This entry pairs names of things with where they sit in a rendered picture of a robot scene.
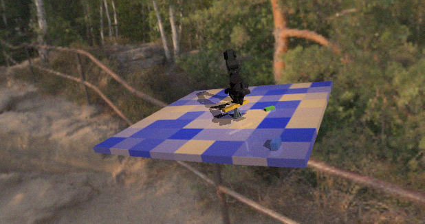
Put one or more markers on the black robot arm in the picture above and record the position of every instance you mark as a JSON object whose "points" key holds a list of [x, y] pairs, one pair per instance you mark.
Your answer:
{"points": [[232, 67]]}

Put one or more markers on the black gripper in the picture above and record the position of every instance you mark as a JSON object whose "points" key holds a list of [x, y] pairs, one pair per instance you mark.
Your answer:
{"points": [[234, 90]]}

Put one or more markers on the green rectangular block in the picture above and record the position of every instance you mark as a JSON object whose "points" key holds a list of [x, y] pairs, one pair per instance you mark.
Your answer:
{"points": [[269, 108]]}

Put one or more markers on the yellow bar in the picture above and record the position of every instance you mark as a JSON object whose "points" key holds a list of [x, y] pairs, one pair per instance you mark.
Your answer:
{"points": [[234, 106]]}

